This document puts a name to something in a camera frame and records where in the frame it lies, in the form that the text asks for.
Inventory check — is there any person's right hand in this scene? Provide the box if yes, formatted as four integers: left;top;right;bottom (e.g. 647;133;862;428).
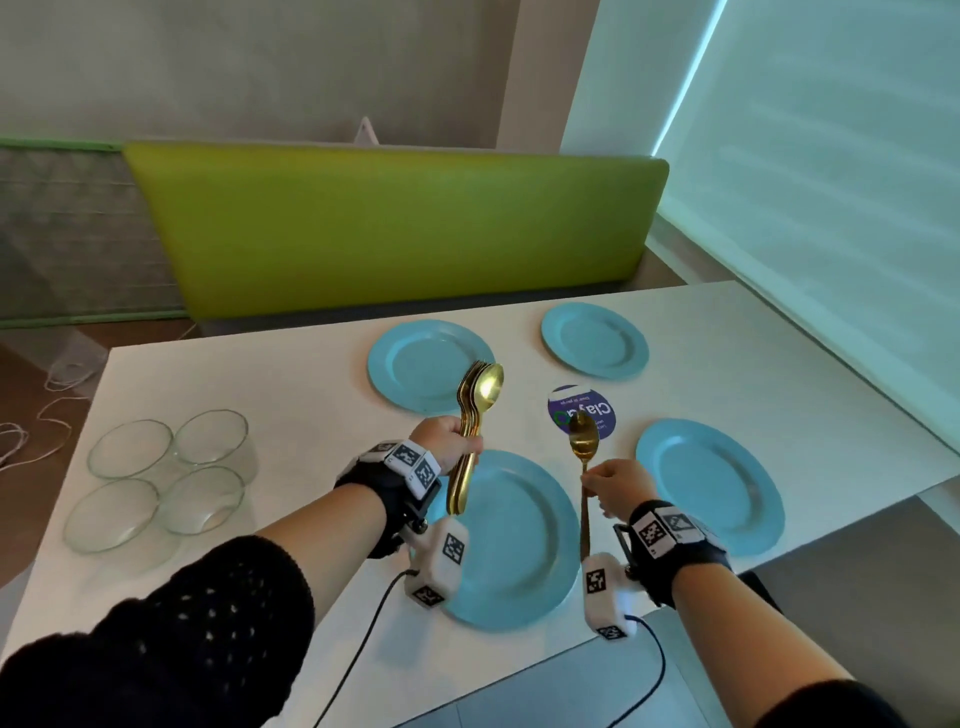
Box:
581;457;660;524

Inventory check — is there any person's left hand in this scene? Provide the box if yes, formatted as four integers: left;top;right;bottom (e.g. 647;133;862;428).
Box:
408;416;485;478

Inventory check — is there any blue plate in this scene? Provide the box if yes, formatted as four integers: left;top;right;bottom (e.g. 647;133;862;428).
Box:
635;418;787;559
423;449;583;633
540;301;651;382
366;318;496;416

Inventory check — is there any clear drinking glass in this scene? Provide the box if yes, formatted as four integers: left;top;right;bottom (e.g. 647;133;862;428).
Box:
86;418;175;481
172;408;260;485
62;478;160;556
158;464;247;538

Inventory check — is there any person's left forearm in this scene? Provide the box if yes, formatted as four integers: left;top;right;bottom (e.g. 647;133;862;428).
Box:
254;483;388;631

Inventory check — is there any person's right forearm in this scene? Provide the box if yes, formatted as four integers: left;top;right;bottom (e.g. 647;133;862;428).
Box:
671;562;856;703

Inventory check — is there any blue round sticker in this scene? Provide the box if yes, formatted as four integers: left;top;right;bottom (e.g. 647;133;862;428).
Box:
547;384;619;442

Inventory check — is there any green bench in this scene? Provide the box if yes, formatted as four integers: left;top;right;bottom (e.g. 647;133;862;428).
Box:
122;140;671;335

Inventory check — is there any black knitted sleeve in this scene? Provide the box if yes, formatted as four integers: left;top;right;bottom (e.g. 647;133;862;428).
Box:
0;533;316;728
753;678;913;728

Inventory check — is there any white roller blind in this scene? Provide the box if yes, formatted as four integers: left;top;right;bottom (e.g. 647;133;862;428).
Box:
656;0;960;451

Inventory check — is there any black marker wrist strap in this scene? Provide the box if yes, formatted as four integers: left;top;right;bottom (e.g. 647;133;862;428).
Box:
613;500;733;609
333;440;444;560

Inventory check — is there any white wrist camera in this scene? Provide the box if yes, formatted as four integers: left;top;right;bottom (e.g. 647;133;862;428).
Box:
582;553;646;643
401;515;470;609

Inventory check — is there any black camera cable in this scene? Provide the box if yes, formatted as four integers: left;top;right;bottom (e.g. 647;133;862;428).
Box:
311;568;421;728
605;614;669;728

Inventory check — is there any grey wire mesh panel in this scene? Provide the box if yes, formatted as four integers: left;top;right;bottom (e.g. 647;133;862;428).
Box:
0;138;189;328

